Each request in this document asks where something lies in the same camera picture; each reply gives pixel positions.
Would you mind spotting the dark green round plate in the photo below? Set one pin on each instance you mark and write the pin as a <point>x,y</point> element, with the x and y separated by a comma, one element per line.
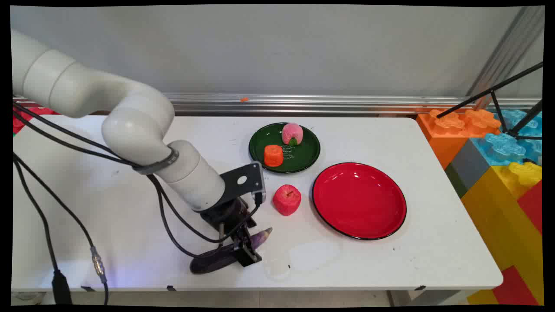
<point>303,154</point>

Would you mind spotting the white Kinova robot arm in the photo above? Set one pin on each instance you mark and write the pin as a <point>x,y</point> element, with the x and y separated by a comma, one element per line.
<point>130,125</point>

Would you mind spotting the slanted aluminium post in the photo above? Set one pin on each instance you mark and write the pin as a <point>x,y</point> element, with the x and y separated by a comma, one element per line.
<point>507,47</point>

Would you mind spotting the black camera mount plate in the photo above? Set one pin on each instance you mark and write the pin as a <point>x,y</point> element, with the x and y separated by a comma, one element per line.
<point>249,190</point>

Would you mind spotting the grey giant building block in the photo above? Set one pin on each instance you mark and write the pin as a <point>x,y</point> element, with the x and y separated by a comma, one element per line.
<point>468,167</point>

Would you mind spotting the purple toy eggplant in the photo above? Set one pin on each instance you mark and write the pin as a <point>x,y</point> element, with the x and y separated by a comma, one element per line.
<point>212,262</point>

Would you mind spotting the pink toy peach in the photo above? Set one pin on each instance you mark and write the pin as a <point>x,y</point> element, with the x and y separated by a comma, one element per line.
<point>291,132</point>

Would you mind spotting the black tripod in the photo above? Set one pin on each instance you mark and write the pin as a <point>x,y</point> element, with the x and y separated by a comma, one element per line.
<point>498,106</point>

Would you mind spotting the orange toy mandarin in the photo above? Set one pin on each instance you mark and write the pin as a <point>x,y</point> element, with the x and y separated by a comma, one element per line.
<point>273,156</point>

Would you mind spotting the red giant building block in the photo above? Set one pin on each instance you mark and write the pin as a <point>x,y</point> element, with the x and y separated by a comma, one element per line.
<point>532,208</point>
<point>24,119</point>
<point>516,288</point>

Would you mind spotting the red toy apple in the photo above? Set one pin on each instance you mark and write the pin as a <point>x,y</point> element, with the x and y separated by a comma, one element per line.
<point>286,200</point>

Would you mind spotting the orange giant building block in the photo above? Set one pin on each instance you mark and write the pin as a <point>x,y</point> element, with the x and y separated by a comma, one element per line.
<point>446,130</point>

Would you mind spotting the red round plate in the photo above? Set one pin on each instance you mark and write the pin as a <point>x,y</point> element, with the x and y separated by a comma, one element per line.
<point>359,200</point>

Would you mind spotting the horizontal aluminium rail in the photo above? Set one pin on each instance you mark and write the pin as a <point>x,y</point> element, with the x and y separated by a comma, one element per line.
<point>347,104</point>

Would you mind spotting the blue giant building block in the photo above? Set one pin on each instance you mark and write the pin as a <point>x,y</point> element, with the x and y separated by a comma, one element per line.
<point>503,147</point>

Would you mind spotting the yellow giant building block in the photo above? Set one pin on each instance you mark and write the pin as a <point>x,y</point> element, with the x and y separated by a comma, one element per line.
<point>498,225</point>

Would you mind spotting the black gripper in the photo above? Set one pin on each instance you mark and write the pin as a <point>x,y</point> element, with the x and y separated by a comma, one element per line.
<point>225,214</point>

